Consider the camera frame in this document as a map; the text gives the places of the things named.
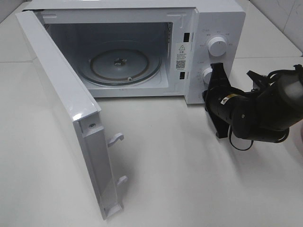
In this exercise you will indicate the lower white timer knob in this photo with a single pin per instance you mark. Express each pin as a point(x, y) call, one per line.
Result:
point(206, 75)

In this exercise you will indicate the upper white power knob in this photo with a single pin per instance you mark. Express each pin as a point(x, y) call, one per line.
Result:
point(217, 46)

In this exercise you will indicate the white microwave door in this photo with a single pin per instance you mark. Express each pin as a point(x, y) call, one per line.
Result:
point(75, 110)

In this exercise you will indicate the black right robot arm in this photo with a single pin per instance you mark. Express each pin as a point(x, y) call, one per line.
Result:
point(264, 114)

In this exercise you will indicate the white microwave oven body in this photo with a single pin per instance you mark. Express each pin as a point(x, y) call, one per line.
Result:
point(79, 25)

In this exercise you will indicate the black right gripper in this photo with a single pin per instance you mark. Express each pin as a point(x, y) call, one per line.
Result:
point(224, 105)

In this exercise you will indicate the glass microwave turntable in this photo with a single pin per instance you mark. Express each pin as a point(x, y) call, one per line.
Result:
point(120, 63)

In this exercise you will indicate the white warning label sticker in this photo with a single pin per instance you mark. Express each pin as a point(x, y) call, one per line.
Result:
point(181, 56)

